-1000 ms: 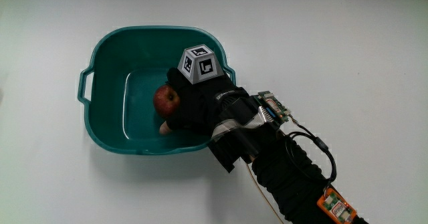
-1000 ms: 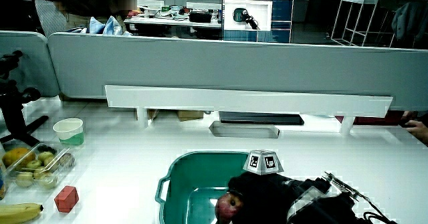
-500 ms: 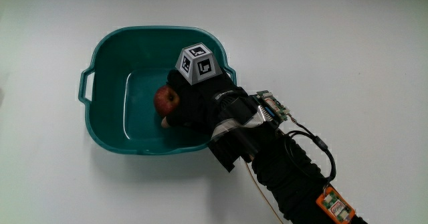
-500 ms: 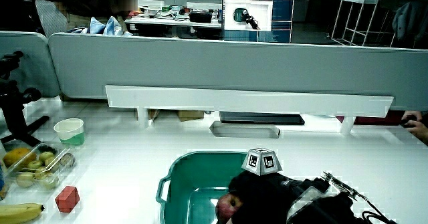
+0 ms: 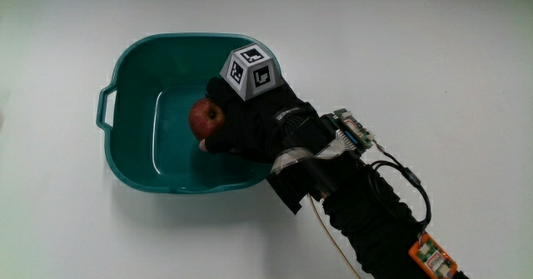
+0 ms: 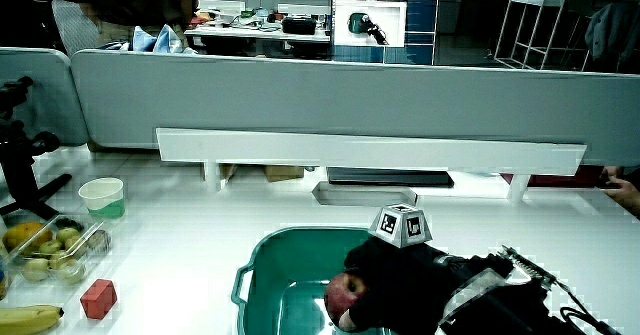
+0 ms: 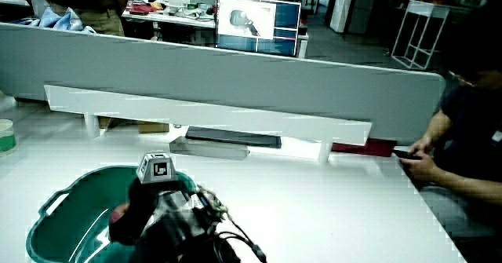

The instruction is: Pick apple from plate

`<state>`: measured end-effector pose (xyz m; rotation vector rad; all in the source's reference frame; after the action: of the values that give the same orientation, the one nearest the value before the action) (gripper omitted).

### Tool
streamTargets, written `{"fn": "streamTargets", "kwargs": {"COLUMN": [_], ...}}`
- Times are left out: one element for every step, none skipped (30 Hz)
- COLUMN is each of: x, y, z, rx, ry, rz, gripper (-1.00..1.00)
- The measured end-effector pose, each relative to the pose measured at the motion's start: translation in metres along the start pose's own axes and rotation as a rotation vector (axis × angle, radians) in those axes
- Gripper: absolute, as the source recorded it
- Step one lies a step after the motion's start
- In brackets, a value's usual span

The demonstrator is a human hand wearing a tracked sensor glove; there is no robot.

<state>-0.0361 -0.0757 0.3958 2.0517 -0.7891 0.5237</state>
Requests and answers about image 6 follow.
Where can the person's right hand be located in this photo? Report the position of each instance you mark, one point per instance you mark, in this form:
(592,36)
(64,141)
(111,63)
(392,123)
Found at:
(400,285)

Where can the red apple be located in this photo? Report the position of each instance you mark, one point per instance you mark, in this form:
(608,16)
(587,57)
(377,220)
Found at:
(340,292)

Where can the teal plastic basin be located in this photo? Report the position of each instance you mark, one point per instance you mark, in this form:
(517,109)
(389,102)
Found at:
(280,265)

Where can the person's right forearm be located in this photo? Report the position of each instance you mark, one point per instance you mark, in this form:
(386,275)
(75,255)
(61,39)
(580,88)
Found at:
(505,310)

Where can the white shallow tray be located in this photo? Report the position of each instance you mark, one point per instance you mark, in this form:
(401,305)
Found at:
(360,195)

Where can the black laptop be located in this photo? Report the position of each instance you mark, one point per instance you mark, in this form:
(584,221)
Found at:
(390,177)

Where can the white desk shelf riser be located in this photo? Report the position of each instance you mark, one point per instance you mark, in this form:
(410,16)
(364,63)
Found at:
(350,150)

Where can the brown cardboard box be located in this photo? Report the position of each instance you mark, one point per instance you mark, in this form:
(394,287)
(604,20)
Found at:
(282,172)

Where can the dark red flat item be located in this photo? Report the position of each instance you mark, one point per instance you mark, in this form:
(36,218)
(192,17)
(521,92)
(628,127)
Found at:
(555,179)

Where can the long grey divider panel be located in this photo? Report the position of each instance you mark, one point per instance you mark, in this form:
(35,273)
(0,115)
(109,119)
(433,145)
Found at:
(325,95)

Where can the computer monitor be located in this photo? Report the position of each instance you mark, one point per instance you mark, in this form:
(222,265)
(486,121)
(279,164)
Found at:
(385,20)

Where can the black bag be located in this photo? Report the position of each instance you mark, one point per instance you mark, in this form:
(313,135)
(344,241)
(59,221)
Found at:
(299,25)

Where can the white metal rack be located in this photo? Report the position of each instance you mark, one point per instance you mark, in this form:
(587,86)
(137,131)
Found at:
(530,25)

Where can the cluttered background desk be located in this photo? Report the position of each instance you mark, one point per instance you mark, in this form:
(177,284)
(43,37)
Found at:
(250,33)

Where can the red cube block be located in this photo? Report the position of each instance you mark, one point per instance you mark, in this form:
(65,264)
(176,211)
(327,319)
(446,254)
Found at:
(98,300)

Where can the clear plastic fruit container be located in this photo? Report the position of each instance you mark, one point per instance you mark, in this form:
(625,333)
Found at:
(92,262)

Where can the white green paper cup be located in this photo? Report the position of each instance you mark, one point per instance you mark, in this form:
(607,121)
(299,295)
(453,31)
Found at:
(102,197)

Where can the hanging grey jacket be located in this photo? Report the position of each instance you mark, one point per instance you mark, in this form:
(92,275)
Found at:
(607,30)

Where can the pile of small green fruits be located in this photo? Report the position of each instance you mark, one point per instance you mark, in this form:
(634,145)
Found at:
(67,235)

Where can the light blue cloth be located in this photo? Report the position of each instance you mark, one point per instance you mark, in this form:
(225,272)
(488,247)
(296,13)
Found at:
(167,40)

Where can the yellow banana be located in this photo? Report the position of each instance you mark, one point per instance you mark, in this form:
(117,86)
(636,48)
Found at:
(25,319)

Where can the orange mango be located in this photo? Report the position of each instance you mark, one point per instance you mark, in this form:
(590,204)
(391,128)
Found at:
(22,235)

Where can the short grey divider panel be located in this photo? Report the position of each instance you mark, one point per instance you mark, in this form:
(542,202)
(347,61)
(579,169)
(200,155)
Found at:
(40,95)

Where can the grey mesh chair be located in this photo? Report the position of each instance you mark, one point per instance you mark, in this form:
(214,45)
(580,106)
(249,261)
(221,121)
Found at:
(75,25)

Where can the black camera tripod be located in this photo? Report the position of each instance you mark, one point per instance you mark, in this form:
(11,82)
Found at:
(20,170)

